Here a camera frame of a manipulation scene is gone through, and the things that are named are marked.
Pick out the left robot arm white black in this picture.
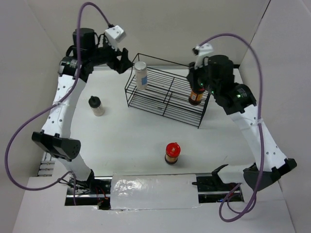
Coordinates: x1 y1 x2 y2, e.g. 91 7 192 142
32 25 132 194

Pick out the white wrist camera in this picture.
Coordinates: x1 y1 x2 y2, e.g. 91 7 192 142
104 25 126 48
192 43 213 69

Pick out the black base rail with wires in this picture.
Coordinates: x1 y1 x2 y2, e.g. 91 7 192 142
65 174 236 211

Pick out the clear jar black lid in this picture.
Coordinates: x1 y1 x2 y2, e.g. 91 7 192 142
88 96 105 117

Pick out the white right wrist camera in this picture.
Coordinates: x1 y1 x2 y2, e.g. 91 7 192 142
192 43 213 69

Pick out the black wire rack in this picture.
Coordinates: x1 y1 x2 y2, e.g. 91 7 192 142
124 53 210 128

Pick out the red lid sauce jar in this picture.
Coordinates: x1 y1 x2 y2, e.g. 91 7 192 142
165 142 181 165
189 88 205 106

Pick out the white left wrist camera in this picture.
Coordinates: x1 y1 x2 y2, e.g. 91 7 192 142
104 25 126 48

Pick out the aluminium frame rail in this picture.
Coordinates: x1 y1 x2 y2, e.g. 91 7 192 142
36 65 240 177

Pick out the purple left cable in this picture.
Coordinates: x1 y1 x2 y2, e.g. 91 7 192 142
4 1 115 207

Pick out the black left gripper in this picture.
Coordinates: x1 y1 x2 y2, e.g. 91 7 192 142
88 36 133 74

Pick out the clear jar white beads silver lid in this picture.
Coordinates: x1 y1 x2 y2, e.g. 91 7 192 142
134 61 148 90

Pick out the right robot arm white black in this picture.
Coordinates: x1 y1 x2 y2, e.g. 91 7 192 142
187 55 297 191

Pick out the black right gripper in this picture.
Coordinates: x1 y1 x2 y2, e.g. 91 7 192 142
184 58 217 95

